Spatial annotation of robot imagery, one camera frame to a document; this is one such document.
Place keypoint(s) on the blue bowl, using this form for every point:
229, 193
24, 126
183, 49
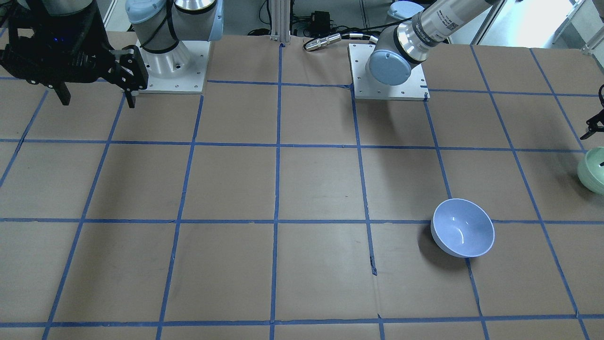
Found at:
462, 229

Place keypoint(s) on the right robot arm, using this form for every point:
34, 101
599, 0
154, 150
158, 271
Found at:
160, 25

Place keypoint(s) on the black power box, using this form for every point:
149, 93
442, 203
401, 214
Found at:
320, 22

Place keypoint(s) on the silver metal connector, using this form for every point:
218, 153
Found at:
321, 42

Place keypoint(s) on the green bowl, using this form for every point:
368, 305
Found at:
591, 170

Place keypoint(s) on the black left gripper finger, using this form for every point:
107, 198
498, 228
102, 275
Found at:
594, 125

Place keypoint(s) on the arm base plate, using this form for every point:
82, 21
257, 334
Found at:
366, 87
188, 71

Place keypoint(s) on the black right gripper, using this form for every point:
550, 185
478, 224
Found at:
126, 71

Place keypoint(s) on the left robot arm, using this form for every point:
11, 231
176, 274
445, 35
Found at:
539, 98

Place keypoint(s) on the aluminium frame post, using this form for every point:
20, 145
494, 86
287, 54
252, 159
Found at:
280, 21

